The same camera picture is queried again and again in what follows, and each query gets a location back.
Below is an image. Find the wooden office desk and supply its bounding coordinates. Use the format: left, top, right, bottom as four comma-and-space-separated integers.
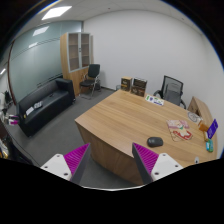
75, 90, 217, 185

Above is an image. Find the illustrated pink mouse pad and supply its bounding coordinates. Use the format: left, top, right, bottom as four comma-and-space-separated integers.
167, 120, 193, 142

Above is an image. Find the black computer mouse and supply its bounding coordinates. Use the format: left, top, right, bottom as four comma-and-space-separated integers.
147, 137, 163, 147

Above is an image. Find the teal packet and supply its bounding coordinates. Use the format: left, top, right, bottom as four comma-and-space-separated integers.
206, 139, 214, 152

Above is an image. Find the large dark brown box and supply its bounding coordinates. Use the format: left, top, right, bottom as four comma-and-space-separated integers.
131, 78, 147, 97

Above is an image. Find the purple standing sign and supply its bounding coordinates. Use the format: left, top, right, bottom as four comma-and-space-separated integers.
207, 120, 218, 139

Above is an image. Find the small brown box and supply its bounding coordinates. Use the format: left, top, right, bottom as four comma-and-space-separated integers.
121, 77, 132, 91

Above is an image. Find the black leather sofa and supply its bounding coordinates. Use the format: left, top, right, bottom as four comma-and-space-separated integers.
16, 78, 75, 137

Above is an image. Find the black mesh office chair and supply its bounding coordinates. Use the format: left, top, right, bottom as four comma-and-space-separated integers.
154, 76, 186, 108

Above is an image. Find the black visitor chair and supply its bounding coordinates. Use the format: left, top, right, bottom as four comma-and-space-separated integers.
79, 64, 100, 99

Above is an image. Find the white round desk grommet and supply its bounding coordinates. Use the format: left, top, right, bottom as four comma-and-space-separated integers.
194, 157, 200, 164

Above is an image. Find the wooden glass-door cabinet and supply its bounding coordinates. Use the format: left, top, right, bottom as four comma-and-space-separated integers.
60, 32, 92, 96

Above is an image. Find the ceiling light panel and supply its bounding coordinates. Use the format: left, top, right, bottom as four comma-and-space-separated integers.
43, 6, 71, 20

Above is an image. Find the orange box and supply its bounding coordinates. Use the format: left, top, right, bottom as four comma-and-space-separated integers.
199, 123, 208, 131

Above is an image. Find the wooden side return desk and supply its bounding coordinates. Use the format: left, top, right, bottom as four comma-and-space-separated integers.
188, 96, 213, 127

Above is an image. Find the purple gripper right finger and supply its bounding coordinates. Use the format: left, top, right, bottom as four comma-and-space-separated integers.
132, 143, 182, 184

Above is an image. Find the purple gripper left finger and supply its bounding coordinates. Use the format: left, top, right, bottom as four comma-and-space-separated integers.
41, 143, 90, 184

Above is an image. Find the white green leaflet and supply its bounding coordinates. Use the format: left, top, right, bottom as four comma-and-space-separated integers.
145, 95, 164, 106

